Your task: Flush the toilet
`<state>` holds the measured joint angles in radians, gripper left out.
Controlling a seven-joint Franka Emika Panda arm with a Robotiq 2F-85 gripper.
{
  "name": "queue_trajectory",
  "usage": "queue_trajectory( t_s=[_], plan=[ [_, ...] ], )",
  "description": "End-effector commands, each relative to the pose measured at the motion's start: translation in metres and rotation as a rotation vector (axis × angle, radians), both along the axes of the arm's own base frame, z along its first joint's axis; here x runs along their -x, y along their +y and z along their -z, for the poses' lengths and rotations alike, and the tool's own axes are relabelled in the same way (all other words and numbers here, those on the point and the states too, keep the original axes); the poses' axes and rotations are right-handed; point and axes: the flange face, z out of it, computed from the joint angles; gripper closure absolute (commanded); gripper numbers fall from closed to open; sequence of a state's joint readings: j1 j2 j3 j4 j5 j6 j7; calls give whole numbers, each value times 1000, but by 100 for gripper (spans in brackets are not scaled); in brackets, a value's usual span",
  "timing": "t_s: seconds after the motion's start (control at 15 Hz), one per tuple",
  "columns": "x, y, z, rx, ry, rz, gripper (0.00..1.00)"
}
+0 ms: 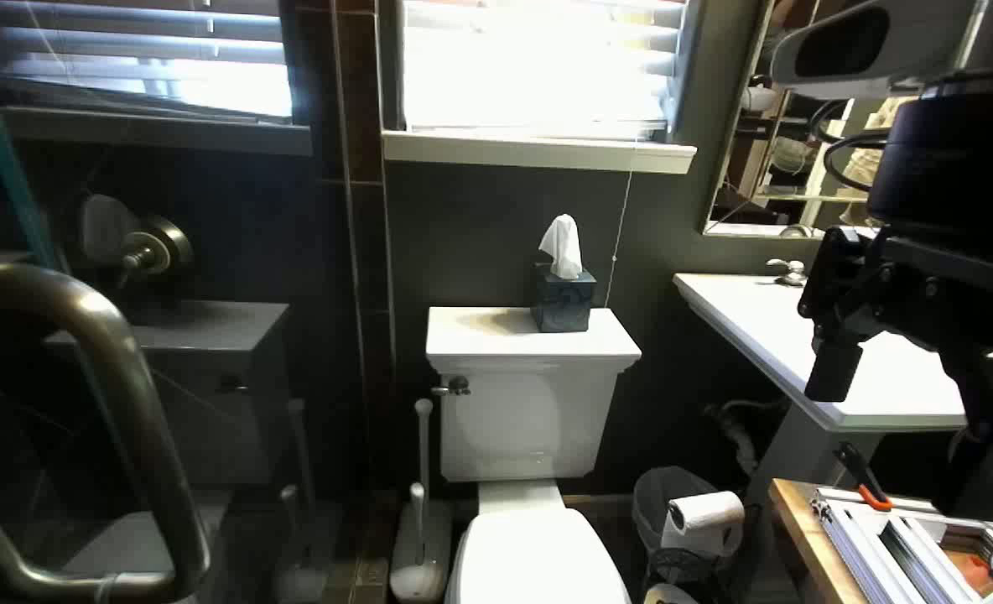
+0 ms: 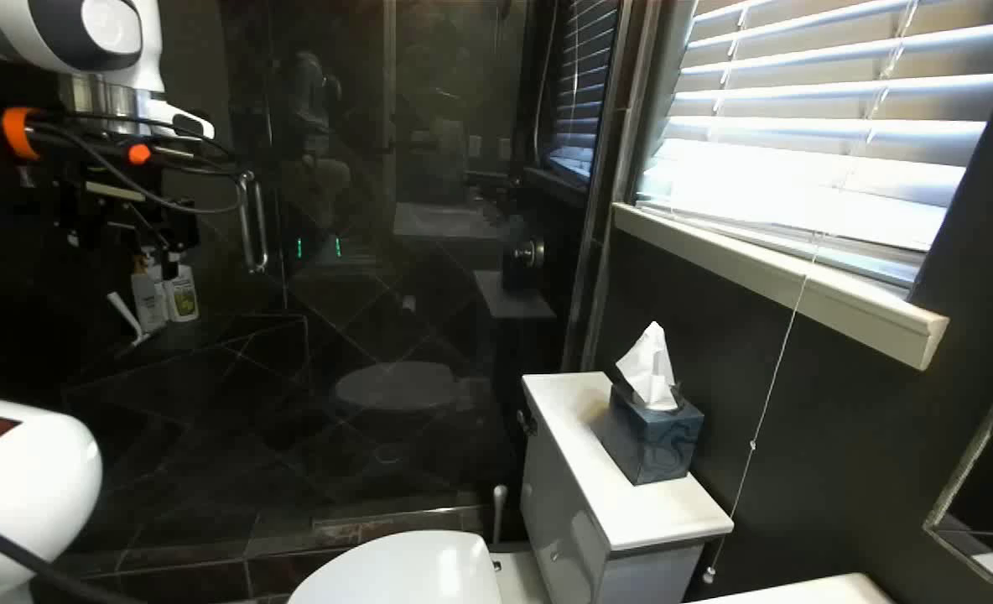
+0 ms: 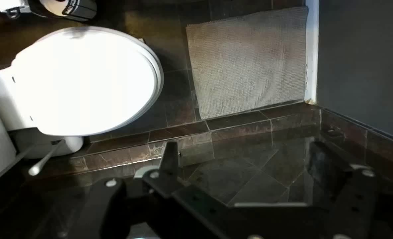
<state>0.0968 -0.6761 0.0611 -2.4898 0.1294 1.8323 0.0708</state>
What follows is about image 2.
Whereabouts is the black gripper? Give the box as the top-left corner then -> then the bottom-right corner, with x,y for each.
54,143 -> 205,262

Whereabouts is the white toilet seat lid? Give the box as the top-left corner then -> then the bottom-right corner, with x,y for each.
286,527 -> 507,604

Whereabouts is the white toilet brush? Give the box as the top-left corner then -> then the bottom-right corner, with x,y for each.
490,480 -> 511,549

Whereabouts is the white toilet tank lid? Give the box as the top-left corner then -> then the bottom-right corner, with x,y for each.
521,369 -> 737,554

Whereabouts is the white toilet tank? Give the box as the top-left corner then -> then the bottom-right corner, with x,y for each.
517,390 -> 709,604

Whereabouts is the white shampoo bottle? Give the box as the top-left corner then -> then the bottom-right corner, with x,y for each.
162,250 -> 205,330
129,250 -> 171,337

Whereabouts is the white shower accessory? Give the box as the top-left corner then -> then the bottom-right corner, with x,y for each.
106,291 -> 149,349

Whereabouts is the round dark shower stool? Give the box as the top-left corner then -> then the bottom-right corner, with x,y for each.
331,358 -> 462,416

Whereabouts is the dark shower bench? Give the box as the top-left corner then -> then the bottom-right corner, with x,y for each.
470,265 -> 556,330

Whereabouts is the dark shower valve knob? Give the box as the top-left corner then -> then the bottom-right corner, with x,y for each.
503,239 -> 547,294

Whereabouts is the white tissue sheet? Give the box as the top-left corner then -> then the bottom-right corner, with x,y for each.
615,318 -> 681,411

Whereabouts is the dark blue tissue box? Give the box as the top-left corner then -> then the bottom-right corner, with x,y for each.
596,372 -> 709,488

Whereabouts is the white window sill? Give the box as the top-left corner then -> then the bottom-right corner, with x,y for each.
612,199 -> 953,372

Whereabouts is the large white window blind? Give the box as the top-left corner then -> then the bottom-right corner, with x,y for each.
633,0 -> 993,294

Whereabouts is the black cable with orange clips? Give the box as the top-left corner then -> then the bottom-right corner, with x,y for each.
0,106 -> 248,604

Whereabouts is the thin blind pull cord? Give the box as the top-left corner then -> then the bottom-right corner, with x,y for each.
699,239 -> 816,586

